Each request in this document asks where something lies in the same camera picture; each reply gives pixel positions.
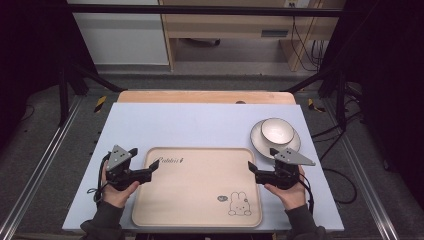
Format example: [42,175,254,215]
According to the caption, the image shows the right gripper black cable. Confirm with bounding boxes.
[298,173,316,215]

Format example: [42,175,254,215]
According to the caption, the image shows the light blue table mat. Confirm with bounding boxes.
[62,102,345,233]

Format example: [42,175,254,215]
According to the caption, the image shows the yellow and black tape strip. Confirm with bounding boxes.
[93,95,108,114]
[306,97,327,113]

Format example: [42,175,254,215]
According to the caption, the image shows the person's right hand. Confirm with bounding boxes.
[264,165,307,211]

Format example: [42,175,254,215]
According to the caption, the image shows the black floor cable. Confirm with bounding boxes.
[310,110,364,205]

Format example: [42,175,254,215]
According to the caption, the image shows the aluminium floor rail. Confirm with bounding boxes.
[0,95,85,240]
[323,99,402,240]

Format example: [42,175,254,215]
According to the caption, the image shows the white cabinet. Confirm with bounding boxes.
[67,0,170,66]

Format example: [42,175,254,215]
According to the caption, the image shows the beige tray with rabbit print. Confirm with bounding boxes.
[131,146,263,229]

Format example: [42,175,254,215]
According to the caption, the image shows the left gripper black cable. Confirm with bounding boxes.
[86,153,112,205]

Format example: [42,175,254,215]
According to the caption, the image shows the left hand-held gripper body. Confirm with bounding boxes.
[105,144,153,192]

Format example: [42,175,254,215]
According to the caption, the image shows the wooden table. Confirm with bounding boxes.
[117,90,297,105]

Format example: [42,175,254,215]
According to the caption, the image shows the wooden desk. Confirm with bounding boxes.
[158,0,346,72]

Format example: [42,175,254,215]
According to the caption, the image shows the black cables at desk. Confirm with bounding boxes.
[289,15,327,72]

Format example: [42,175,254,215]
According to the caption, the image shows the white bowl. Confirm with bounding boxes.
[260,117,296,146]

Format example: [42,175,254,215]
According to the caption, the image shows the black curtain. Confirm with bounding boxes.
[0,0,98,153]
[319,0,424,209]

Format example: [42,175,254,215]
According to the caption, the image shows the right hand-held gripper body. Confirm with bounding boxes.
[255,147,317,191]

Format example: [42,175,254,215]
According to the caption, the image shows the black metal stand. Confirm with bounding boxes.
[57,59,125,127]
[285,65,348,130]

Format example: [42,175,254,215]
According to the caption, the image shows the person's left hand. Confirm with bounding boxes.
[101,162,141,209]

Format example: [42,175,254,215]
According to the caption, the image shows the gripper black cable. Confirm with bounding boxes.
[298,173,316,215]
[86,153,112,205]

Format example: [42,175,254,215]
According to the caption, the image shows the white plate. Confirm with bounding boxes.
[249,119,302,160]

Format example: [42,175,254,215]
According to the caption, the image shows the black horizontal frame bar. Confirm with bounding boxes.
[65,3,345,18]

